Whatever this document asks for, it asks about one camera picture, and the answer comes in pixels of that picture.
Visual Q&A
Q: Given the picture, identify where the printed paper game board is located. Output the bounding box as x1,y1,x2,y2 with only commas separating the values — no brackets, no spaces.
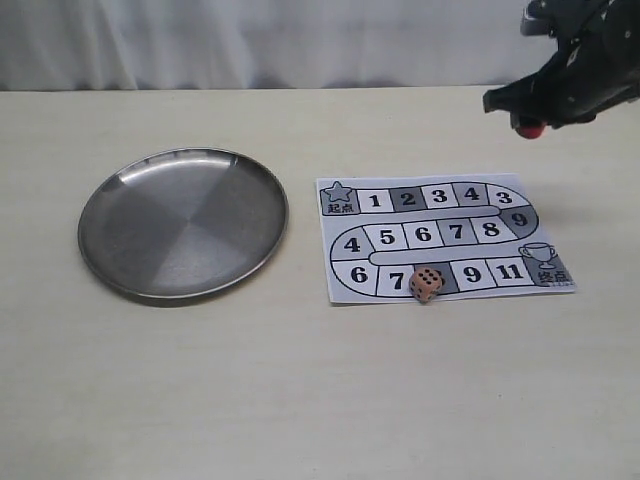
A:
316,173,576,304

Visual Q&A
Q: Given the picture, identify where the red cylinder game piece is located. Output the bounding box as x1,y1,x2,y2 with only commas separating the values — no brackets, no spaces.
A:
515,119,546,140

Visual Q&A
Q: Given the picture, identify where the round stainless steel plate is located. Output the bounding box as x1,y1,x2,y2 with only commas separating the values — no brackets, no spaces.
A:
76,146,290,304

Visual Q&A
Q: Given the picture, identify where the wooden die with black pips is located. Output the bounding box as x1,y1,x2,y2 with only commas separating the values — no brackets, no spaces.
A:
409,267,444,304

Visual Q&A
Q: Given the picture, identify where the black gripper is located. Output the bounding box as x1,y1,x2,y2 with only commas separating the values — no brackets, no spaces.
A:
482,1,639,131

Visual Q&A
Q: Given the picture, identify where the white curtain backdrop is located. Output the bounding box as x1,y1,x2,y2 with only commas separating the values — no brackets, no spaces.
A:
1,1,555,91

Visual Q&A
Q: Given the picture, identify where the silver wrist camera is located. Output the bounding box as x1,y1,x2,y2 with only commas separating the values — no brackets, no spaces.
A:
520,0,604,39

